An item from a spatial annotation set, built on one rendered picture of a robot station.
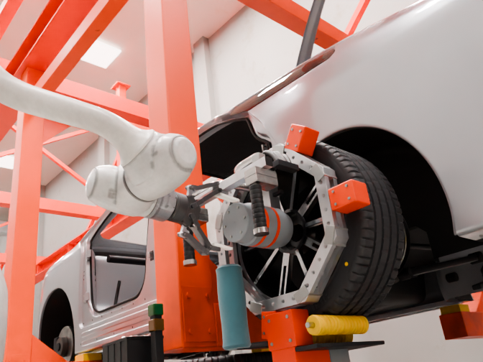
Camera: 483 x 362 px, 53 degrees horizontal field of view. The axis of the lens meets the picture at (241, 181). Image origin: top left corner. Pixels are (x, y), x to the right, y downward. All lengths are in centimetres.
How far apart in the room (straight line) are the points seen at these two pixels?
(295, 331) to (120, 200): 70
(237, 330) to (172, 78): 120
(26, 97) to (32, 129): 304
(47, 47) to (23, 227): 141
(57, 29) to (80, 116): 301
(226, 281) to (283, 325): 23
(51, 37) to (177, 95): 204
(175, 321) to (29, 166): 240
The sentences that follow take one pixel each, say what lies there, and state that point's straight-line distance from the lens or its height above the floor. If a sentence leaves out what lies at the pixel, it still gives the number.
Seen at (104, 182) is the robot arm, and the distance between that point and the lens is 111.
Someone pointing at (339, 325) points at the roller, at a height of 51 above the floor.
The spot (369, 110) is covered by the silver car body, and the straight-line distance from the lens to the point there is 202.
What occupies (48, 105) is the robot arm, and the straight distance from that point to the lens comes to 108.
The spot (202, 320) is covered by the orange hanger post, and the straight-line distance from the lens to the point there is 188.
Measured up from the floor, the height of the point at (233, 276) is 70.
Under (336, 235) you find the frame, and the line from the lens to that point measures 145.
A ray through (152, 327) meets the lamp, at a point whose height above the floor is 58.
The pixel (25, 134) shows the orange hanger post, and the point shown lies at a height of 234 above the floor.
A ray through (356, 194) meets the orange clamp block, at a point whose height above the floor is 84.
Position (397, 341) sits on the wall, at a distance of 574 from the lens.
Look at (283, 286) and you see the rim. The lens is 173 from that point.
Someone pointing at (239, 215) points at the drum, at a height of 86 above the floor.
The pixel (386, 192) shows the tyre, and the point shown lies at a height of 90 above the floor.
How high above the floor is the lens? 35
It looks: 23 degrees up
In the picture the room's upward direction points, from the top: 7 degrees counter-clockwise
